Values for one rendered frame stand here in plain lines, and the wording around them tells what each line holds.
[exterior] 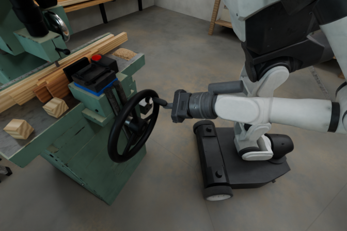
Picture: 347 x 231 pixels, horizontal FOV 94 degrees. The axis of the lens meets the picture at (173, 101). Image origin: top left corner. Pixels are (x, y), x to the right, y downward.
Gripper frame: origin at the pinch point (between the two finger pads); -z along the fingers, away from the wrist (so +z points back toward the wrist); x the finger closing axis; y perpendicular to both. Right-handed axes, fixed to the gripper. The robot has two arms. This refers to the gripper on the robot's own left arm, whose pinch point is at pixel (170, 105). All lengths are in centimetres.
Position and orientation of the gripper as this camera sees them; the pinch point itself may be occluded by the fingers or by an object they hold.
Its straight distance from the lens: 61.1
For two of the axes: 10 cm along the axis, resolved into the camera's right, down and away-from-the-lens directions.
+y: -5.9, -2.9, -7.5
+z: 7.9, -0.3, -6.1
